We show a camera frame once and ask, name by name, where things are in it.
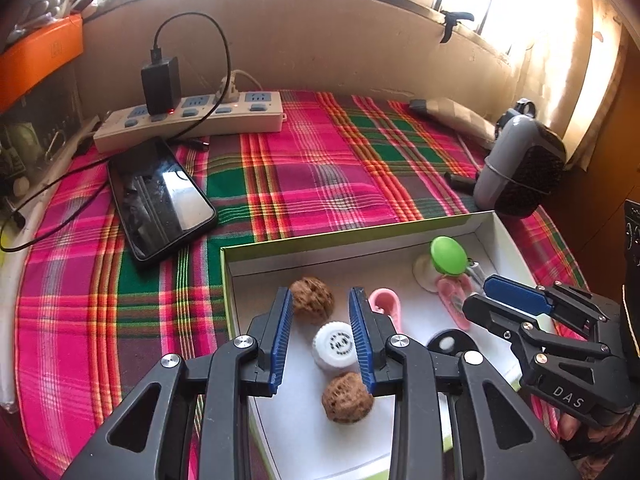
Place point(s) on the white plug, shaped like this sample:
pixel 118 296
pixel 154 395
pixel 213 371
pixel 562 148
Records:
pixel 232 89

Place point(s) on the orange box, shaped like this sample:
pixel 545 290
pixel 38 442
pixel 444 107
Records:
pixel 40 55

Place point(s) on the pale oval plastic piece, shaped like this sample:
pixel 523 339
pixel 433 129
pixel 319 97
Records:
pixel 424 274

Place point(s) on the white cardboard box green sides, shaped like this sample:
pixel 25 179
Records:
pixel 285 410

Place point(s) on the beige power strip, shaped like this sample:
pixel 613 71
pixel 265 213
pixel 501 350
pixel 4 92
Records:
pixel 200 122

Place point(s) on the small black cylinder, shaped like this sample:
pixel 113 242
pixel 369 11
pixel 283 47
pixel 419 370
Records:
pixel 460 181

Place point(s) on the brown paper packet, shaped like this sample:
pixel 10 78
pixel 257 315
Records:
pixel 455 112

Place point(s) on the plaid cloth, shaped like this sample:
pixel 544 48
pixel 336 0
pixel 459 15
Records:
pixel 325 160

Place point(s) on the person's right forearm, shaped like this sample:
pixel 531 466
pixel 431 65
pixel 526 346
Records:
pixel 605 452

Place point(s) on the cream patterned curtain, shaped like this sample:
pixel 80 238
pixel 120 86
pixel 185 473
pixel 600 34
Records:
pixel 565 60

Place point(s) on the pink plastic hook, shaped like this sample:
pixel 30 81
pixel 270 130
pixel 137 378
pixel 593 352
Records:
pixel 387 305

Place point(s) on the small white plastic jar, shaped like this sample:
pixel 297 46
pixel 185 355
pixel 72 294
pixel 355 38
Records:
pixel 334 347

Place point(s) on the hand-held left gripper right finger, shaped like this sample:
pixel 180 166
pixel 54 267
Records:
pixel 361 345

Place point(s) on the wooden cabinet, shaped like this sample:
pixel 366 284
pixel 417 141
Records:
pixel 605 185

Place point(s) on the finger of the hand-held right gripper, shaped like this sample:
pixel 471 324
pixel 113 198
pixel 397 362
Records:
pixel 515 296
pixel 492 317

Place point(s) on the brown walnut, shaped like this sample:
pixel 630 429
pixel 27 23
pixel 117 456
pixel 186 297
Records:
pixel 347 396
pixel 311 297

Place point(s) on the grey portable speaker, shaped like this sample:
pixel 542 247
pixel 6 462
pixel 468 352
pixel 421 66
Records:
pixel 520 170

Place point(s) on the person's right hand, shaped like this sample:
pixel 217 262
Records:
pixel 567 425

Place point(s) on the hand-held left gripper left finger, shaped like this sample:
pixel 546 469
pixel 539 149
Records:
pixel 281 340

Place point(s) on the black charger plug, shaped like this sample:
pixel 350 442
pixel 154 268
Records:
pixel 161 87

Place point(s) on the black key fob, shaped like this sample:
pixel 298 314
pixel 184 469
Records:
pixel 447 342

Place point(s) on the green suction cup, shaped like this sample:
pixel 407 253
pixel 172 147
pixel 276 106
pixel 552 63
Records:
pixel 446 256

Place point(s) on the black smartphone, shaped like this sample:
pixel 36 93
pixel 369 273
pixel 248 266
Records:
pixel 160 200

